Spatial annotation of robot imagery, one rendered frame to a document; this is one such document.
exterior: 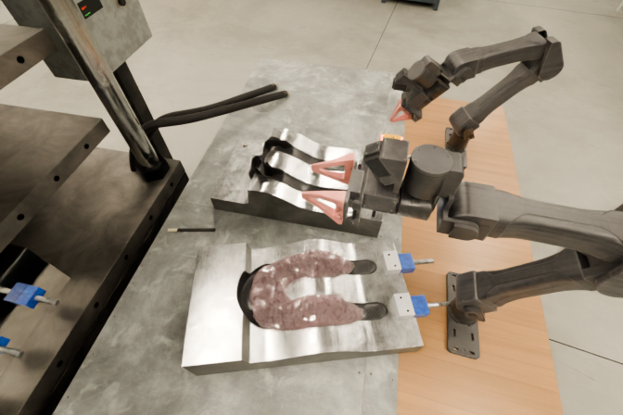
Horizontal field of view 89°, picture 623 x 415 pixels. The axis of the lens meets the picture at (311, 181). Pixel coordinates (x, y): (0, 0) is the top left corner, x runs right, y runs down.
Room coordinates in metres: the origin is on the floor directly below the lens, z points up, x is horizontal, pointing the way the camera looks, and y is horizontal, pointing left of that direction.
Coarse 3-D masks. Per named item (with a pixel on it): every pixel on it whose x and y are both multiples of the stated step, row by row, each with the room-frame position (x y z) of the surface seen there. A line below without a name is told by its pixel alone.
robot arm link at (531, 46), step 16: (544, 32) 0.87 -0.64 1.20; (464, 48) 0.85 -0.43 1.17; (480, 48) 0.83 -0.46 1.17; (496, 48) 0.82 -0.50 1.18; (512, 48) 0.81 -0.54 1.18; (528, 48) 0.81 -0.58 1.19; (544, 48) 0.81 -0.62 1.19; (560, 48) 0.80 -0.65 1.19; (448, 64) 0.82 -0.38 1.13; (464, 64) 0.78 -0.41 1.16; (480, 64) 0.79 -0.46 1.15; (496, 64) 0.80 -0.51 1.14; (544, 64) 0.80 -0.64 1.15; (560, 64) 0.80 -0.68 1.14; (544, 80) 0.80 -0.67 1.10
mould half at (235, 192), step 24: (240, 144) 0.78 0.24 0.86; (312, 144) 0.74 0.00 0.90; (240, 168) 0.67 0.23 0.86; (288, 168) 0.62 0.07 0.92; (216, 192) 0.58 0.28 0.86; (240, 192) 0.58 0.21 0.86; (264, 192) 0.52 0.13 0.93; (288, 192) 0.54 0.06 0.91; (264, 216) 0.52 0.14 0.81; (288, 216) 0.51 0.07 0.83; (312, 216) 0.49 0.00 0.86
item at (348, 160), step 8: (328, 160) 0.38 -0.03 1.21; (336, 160) 0.37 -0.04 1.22; (344, 160) 0.36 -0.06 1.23; (352, 160) 0.36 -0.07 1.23; (312, 168) 0.37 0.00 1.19; (320, 168) 0.37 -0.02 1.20; (352, 168) 0.36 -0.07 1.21; (328, 176) 0.37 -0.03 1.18; (336, 176) 0.37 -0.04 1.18; (344, 176) 0.36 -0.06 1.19
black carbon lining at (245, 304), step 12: (264, 264) 0.34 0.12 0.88; (360, 264) 0.35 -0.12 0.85; (372, 264) 0.35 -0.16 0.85; (240, 276) 0.29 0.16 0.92; (252, 276) 0.31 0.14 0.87; (240, 288) 0.28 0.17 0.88; (240, 300) 0.25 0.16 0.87; (252, 312) 0.23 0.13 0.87; (372, 312) 0.23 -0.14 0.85; (384, 312) 0.23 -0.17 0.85
